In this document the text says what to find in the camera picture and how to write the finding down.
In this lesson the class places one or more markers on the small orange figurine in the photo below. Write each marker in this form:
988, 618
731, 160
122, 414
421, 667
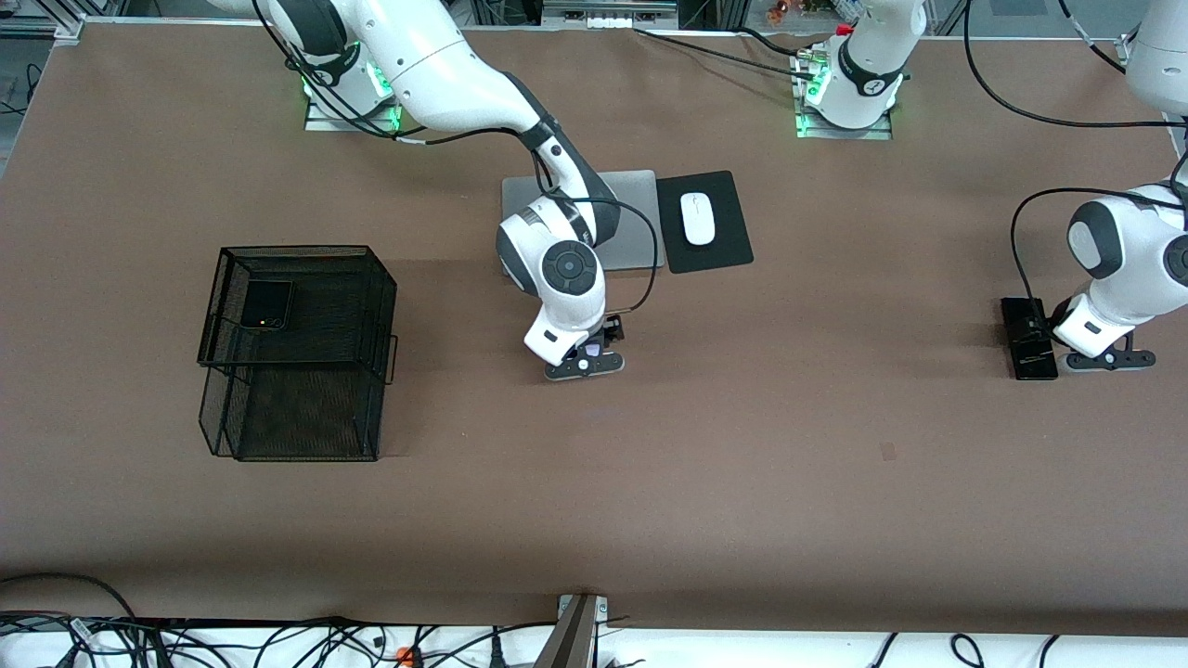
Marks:
778, 9

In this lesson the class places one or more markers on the black flip phone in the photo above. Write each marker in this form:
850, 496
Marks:
267, 301

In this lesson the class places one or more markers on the silver laptop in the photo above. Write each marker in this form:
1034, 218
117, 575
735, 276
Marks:
640, 223

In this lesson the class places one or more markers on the white computer mouse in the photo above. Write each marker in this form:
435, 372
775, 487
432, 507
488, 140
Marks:
698, 223

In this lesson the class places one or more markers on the black mouse pad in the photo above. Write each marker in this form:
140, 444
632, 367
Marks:
724, 250

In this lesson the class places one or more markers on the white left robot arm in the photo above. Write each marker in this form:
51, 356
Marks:
1132, 232

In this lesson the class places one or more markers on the white power strip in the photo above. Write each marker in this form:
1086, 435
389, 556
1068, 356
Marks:
608, 19

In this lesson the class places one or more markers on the aluminium frame rail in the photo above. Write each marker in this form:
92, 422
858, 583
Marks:
1126, 48
65, 28

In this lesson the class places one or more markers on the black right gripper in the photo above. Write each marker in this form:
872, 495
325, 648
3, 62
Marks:
613, 328

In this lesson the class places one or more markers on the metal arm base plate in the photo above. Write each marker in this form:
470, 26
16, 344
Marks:
320, 122
845, 134

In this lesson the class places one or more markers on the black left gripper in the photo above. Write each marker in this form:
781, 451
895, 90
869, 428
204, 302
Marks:
1026, 334

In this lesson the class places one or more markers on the black slab smartphone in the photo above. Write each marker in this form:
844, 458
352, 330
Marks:
1030, 366

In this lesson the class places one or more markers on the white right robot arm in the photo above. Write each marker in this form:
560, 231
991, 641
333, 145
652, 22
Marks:
445, 74

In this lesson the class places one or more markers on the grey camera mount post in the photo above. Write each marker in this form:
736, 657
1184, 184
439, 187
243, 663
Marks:
571, 640

